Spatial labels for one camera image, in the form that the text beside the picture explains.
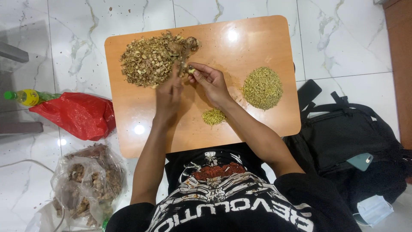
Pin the small pile of chopped ginger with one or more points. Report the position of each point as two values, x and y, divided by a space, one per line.
213 117

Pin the black backpack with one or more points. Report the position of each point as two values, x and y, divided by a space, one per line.
341 138

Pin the person's right hand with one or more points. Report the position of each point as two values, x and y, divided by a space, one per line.
214 85

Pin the person's left hand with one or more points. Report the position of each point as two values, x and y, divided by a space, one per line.
168 96

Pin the light blue face mask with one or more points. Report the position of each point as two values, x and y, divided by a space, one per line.
374 210

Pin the large pile of chopped ginger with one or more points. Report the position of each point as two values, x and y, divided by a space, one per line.
262 88

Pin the clear bag of ginger roots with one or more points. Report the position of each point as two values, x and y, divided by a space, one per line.
90 183

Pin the red plastic bag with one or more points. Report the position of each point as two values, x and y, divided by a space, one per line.
77 114

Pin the white plastic bag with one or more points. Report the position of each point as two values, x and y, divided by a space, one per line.
45 219

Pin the green bottle with yellow label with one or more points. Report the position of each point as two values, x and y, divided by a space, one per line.
27 97

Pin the small knife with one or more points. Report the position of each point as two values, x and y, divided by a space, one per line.
182 59

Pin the person's left fingers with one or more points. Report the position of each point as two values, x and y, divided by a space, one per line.
178 77

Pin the brown wooden door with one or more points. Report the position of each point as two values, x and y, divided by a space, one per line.
400 64

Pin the unpeeled ginger root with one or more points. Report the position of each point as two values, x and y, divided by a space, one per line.
189 42

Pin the pile of brown ginger peelings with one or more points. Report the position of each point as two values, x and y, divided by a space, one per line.
148 61

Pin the teal phone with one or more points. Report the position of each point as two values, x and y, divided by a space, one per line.
360 161

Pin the grey furniture frame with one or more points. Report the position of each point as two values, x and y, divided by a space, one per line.
14 54

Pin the black printed t-shirt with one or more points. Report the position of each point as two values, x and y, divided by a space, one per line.
225 199

